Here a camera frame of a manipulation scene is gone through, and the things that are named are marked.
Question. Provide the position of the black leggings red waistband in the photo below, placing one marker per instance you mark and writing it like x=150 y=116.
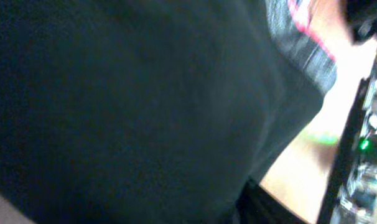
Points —
x=150 y=111

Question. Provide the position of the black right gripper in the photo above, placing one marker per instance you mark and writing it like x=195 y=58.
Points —
x=351 y=194

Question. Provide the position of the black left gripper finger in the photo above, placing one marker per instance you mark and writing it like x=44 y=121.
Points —
x=256 y=206

